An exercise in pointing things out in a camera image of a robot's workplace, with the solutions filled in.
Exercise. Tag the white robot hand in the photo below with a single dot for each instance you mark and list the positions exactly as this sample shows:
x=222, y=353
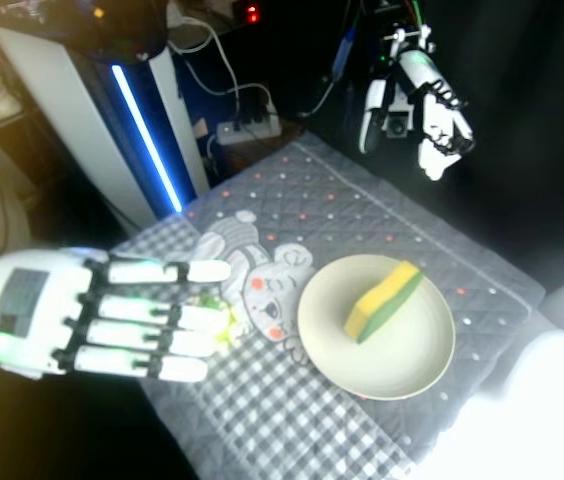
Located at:
x=37, y=300
x=419, y=67

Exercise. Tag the white and green toy cake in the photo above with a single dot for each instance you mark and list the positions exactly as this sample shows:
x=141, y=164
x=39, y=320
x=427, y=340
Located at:
x=231, y=330

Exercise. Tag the yellow and green sponge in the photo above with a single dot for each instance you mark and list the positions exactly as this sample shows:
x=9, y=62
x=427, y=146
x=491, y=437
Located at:
x=382, y=295

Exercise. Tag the black device with red light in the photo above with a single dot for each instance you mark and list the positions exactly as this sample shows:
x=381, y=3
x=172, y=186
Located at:
x=252, y=12

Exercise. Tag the white power strip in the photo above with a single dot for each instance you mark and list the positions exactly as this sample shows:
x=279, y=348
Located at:
x=252, y=131

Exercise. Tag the white tower with blue light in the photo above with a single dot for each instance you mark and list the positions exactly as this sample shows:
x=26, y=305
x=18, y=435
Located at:
x=62, y=115

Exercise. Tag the grey quilt with bear print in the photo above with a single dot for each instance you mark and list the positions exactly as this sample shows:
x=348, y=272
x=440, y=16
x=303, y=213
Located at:
x=282, y=410

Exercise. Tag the black rounded device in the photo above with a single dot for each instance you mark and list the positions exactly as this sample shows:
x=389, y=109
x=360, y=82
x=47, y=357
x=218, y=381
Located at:
x=62, y=30

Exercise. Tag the cream round plate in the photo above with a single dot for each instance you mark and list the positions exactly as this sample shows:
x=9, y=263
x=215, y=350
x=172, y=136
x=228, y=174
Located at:
x=402, y=360

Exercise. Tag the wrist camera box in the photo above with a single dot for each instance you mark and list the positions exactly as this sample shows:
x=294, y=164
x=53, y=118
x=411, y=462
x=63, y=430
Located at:
x=397, y=125

